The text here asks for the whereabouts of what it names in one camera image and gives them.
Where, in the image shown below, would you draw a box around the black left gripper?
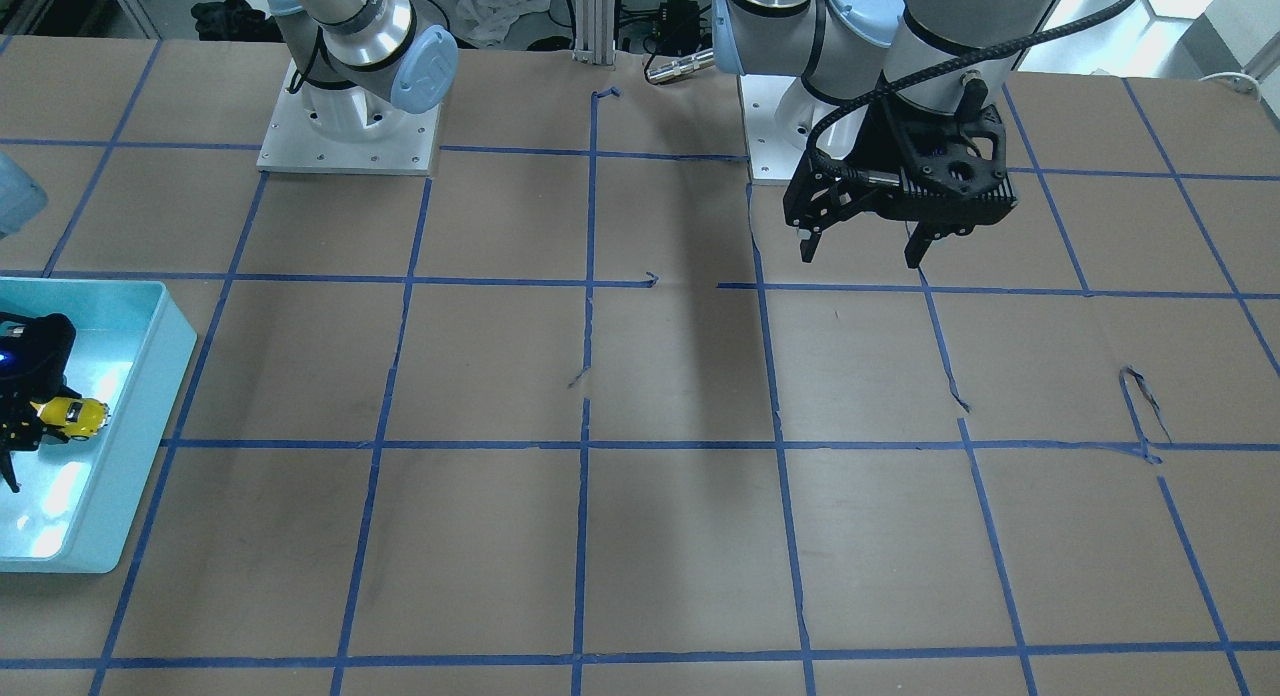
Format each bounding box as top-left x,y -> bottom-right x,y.
783,96 -> 1019,269

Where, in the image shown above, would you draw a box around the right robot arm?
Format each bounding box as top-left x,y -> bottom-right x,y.
1,0 -> 458,494

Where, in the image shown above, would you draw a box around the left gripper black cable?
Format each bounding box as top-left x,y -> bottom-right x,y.
808,0 -> 1143,177

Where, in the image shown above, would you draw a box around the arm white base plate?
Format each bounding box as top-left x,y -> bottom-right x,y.
256,61 -> 443,177
739,75 -> 826,186

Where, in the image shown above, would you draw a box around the teal plastic storage bin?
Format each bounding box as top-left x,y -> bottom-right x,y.
1,278 -> 195,573

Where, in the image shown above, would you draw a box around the yellow toy beetle car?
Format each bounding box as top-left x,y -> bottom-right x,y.
32,397 -> 111,444

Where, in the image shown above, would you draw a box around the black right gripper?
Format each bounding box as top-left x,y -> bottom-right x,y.
0,312 -> 76,494

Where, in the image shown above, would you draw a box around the aluminium frame post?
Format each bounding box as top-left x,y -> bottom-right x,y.
570,0 -> 618,70

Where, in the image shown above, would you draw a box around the brown paper table cover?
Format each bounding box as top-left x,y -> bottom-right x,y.
3,37 -> 1277,695

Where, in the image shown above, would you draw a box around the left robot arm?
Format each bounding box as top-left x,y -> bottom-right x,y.
710,0 -> 1060,267

